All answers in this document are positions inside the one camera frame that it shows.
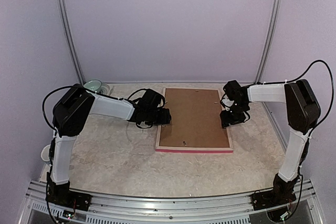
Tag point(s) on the right aluminium corner post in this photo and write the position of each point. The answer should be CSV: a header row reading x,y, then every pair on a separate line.
x,y
268,41

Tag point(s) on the brown backing board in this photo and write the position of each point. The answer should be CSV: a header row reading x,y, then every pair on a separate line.
x,y
194,116

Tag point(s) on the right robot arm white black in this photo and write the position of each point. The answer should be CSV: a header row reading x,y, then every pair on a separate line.
x,y
303,112

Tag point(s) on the green ceramic bowl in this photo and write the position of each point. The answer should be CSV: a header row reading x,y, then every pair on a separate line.
x,y
93,85

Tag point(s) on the aluminium corner post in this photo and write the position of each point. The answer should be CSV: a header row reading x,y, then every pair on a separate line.
x,y
268,41
70,40

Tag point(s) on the white and blue mug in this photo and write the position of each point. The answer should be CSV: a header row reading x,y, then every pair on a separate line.
x,y
45,155

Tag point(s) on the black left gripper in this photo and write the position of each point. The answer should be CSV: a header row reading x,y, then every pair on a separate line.
x,y
165,118

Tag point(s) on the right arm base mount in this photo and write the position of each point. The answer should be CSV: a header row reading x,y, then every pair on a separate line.
x,y
281,193

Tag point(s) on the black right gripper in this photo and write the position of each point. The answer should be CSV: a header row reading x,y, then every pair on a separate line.
x,y
226,120

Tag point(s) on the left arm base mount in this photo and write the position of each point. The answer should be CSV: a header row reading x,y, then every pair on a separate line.
x,y
62,195

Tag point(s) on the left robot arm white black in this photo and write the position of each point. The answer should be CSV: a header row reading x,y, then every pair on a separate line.
x,y
72,110

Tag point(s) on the pink wooden picture frame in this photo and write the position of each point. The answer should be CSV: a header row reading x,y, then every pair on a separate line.
x,y
194,149

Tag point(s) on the left aluminium corner post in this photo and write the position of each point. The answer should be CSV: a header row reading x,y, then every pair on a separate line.
x,y
70,40

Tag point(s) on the aluminium front rail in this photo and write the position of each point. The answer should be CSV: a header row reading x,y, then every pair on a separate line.
x,y
234,208

